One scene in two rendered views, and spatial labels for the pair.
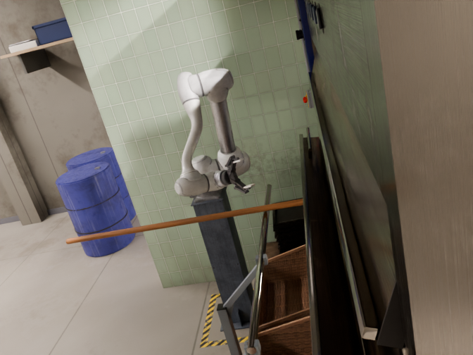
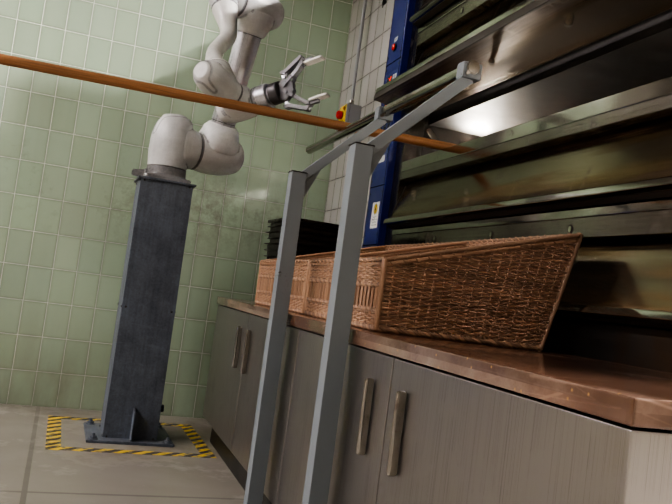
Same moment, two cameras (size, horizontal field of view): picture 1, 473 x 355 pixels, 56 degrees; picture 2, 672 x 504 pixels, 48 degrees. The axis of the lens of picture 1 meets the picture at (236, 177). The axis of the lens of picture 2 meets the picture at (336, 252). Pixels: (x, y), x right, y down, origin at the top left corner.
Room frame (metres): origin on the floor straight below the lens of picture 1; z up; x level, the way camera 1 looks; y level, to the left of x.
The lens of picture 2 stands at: (-0.17, 1.08, 0.64)
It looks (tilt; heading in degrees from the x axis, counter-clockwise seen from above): 3 degrees up; 330
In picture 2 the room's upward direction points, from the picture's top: 8 degrees clockwise
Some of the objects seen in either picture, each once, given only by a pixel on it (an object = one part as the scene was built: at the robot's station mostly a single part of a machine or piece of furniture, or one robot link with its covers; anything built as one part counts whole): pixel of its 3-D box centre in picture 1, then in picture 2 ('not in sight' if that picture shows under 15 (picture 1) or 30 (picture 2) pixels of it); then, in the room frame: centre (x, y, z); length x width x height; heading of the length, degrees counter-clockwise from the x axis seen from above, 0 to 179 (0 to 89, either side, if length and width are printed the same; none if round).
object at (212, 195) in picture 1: (205, 191); (160, 174); (2.75, 0.23, 1.03); 0.22 x 0.18 x 0.06; 80
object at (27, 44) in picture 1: (27, 44); not in sight; (5.43, 1.92, 2.25); 0.35 x 0.33 x 0.09; 80
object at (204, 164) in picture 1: (204, 172); (173, 142); (2.75, 0.20, 1.17); 0.18 x 0.16 x 0.22; 98
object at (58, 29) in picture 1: (65, 29); not in sight; (5.34, 1.43, 2.32); 0.53 x 0.40 x 0.21; 80
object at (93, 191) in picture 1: (99, 197); not in sight; (4.89, 1.60, 0.45); 1.22 x 0.75 x 0.90; 172
